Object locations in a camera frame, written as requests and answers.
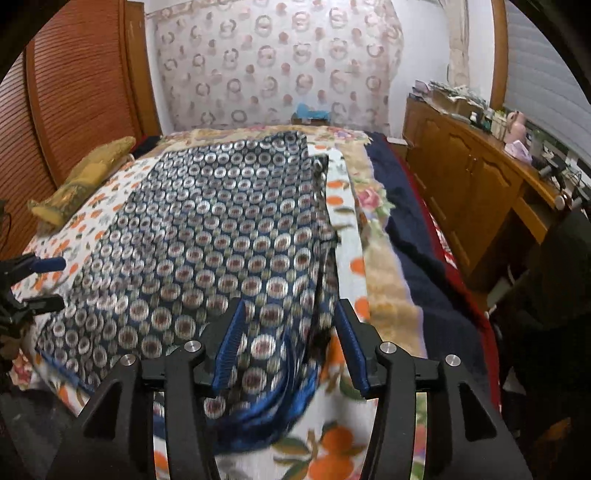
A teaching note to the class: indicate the orange fruit print blanket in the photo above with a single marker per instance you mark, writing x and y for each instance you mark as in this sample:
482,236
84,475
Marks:
83,221

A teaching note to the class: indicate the dark chair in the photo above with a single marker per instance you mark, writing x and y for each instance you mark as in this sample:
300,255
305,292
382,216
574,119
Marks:
554,323

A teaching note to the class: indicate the beige lace curtain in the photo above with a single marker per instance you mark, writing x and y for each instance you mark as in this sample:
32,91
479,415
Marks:
459,46

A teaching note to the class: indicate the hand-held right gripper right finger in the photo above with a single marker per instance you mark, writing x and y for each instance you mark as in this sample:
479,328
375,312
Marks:
351,346

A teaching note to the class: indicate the circle-patterned blue-trimmed garment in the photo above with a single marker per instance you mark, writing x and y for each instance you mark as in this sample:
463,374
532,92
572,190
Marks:
184,240

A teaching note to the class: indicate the blue bag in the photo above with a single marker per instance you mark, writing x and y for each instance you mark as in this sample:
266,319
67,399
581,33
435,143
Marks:
311,114

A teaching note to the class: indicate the white window blind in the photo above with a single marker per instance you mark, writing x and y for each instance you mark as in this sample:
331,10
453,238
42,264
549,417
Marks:
545,74

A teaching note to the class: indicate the yellow-green pillow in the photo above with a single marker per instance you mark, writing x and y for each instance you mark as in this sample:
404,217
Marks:
87,175

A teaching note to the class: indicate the dark cloth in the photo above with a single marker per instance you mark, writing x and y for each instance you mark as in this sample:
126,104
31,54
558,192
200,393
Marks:
145,145

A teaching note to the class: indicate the pink jug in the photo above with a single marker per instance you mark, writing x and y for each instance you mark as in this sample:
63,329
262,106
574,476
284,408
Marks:
515,127

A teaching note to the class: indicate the wooden cabinet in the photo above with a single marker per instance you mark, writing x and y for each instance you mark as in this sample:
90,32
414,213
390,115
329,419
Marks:
466,175

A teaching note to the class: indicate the navy blue blanket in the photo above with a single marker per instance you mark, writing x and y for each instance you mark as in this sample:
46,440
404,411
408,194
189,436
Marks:
415,240

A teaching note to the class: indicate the wooden window frame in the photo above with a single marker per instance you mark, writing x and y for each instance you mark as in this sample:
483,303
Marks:
499,55

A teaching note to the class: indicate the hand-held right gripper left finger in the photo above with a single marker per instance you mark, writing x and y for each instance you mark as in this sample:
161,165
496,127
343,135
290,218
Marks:
228,344

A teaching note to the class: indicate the red blanket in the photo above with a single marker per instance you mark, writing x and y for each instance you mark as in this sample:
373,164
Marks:
457,277

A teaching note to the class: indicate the pile of assorted small items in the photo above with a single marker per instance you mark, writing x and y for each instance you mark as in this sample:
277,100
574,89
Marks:
457,99

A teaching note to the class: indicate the circle print curtain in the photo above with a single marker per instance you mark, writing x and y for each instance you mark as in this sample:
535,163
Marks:
277,64

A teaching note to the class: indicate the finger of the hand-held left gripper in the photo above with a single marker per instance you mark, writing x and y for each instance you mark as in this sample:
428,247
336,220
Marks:
41,304
48,265

